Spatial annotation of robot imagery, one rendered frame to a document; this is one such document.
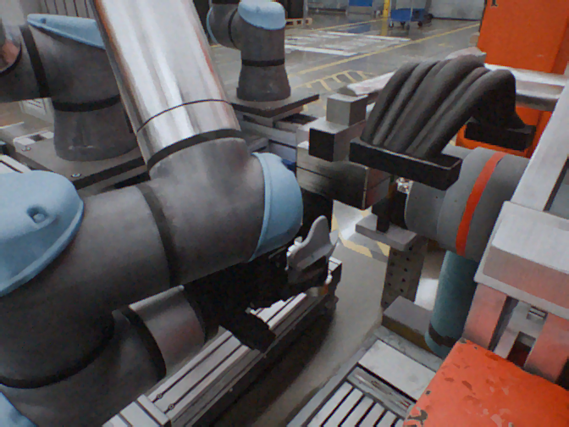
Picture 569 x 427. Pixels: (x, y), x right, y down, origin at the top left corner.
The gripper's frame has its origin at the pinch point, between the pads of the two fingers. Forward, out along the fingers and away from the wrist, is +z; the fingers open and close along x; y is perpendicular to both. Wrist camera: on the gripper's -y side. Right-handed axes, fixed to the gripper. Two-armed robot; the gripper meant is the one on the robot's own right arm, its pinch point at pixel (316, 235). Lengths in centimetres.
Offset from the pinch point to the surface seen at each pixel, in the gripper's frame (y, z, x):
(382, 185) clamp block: 9.1, 0.6, -7.3
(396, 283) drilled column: -70, 79, 18
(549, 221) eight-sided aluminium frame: 15.4, -8.6, -22.5
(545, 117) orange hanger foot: 1, 68, -11
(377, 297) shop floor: -84, 82, 26
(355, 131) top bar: 14.3, -0.6, -4.3
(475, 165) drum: 8.4, 13.7, -12.4
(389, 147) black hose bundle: 15.3, -4.4, -9.9
